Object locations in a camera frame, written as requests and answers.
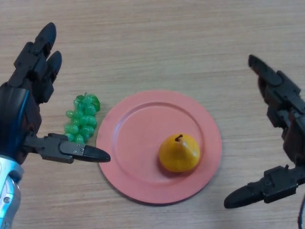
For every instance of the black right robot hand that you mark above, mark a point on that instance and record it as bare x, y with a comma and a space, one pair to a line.
290, 95

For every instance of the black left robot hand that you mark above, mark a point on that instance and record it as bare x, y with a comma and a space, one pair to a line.
19, 112

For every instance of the yellow pear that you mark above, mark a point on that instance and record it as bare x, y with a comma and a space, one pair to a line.
178, 156

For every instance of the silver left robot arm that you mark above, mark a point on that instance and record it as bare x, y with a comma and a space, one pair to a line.
8, 195

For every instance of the pink round plate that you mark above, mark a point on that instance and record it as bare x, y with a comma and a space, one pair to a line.
138, 133

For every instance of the green grape bunch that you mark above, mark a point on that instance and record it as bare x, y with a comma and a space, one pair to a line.
82, 119

